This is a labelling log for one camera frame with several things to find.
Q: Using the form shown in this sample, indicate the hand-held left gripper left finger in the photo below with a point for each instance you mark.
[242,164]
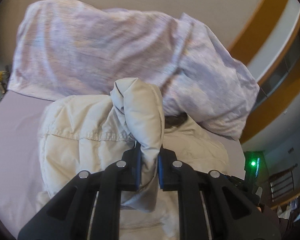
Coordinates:
[138,166]

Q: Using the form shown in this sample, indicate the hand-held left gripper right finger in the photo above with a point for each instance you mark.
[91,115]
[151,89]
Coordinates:
[161,172]

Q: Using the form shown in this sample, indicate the beige puffer jacket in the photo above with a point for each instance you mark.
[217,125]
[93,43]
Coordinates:
[85,130]

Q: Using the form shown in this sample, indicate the pile of clothes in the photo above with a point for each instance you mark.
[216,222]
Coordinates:
[293,211]

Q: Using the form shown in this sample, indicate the wooden slatted chair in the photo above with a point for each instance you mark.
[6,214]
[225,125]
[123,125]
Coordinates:
[282,183]

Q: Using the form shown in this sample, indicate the floral pillow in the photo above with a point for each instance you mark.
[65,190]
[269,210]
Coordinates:
[210,80]

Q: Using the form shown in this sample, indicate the bed with lilac sheet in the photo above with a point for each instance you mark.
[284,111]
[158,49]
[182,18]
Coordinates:
[17,135]

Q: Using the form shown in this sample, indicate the lavender pillow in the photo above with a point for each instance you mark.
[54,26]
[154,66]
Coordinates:
[90,50]

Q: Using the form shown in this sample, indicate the wooden glass-panel door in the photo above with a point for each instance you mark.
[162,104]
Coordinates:
[270,45]

